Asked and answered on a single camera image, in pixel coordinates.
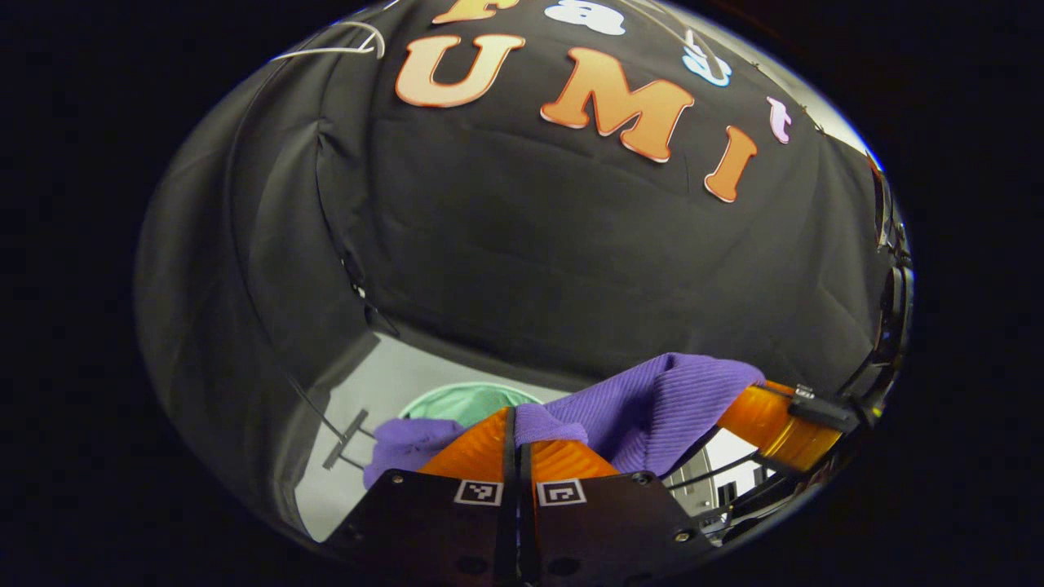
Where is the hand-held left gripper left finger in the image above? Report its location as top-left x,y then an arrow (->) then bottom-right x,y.
325,406 -> 520,587

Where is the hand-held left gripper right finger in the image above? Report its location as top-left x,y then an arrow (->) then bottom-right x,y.
520,440 -> 716,587

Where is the black backdrop cloth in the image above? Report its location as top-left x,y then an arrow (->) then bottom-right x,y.
135,0 -> 898,539

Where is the plain white hanger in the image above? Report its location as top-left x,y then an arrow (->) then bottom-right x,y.
272,20 -> 386,62

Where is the green laundry hamper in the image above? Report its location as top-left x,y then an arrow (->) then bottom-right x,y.
398,382 -> 543,429

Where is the purple ribbed jacket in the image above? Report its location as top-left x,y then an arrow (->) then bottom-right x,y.
363,352 -> 768,490

